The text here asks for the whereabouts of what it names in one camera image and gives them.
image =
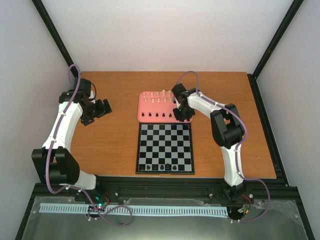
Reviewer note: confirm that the right black corner post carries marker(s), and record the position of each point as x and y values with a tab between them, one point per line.
279	33

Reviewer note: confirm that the black rook chess piece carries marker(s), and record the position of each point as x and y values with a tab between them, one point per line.
141	167

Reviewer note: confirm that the light blue slotted cable duct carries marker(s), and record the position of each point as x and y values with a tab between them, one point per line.
136	210

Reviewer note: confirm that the pink plastic tray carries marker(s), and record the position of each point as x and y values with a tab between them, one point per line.
164	103

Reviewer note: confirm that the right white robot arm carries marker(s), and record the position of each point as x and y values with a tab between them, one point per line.
227	129

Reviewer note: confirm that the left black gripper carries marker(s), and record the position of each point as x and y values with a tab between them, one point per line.
86	119

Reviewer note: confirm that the black corner post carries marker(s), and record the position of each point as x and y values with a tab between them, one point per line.
43	13
279	33

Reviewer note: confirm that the black aluminium frame base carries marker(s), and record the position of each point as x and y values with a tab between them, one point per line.
108	147

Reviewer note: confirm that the black white chessboard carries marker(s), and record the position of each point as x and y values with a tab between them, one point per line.
165	143

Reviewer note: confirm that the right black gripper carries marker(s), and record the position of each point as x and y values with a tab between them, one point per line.
181	118

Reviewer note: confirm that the left black corner post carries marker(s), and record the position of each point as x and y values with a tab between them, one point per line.
43	13

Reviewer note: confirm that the clear acrylic cover sheet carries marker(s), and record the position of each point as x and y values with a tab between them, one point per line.
281	221

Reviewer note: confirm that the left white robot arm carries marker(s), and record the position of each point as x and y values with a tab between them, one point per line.
54	162

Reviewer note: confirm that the left controller circuit board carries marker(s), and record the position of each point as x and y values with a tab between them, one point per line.
102	201

